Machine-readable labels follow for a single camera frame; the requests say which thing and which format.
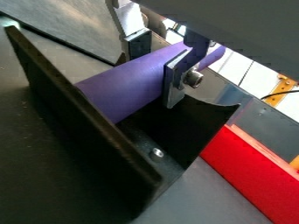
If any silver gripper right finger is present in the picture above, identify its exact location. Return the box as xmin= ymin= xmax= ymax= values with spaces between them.
xmin=163 ymin=29 xmax=211 ymax=109

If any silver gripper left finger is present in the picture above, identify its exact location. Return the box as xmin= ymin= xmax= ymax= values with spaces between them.
xmin=106 ymin=0 xmax=152 ymax=60

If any purple cylinder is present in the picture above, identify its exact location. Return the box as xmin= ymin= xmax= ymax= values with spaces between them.
xmin=74 ymin=40 xmax=227 ymax=125

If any red peg board block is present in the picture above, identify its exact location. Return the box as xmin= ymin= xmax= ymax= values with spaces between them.
xmin=200 ymin=125 xmax=299 ymax=224

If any black cradle stand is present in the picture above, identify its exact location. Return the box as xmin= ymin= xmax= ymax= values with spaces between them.
xmin=4 ymin=26 xmax=239 ymax=215

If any yellow frame bracket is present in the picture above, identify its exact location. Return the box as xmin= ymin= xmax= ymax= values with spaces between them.
xmin=262 ymin=74 xmax=299 ymax=107

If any black cable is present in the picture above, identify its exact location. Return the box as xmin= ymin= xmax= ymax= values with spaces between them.
xmin=259 ymin=89 xmax=299 ymax=101

